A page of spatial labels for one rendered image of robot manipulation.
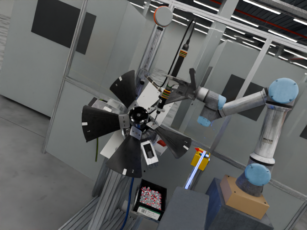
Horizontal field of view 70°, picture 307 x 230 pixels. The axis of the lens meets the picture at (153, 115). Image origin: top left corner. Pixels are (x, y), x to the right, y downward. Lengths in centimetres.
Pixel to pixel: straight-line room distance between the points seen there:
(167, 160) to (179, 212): 153
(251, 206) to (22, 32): 361
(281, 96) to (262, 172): 37
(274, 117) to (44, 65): 322
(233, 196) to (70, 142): 189
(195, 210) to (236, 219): 72
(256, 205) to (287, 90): 62
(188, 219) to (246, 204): 75
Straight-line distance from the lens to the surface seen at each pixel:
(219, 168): 211
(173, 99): 140
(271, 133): 118
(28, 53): 386
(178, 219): 63
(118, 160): 124
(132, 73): 149
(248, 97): 132
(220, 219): 137
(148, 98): 170
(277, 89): 115
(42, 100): 381
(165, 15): 195
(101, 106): 157
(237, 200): 134
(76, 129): 256
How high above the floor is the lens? 161
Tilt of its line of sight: 16 degrees down
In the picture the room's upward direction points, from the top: 23 degrees clockwise
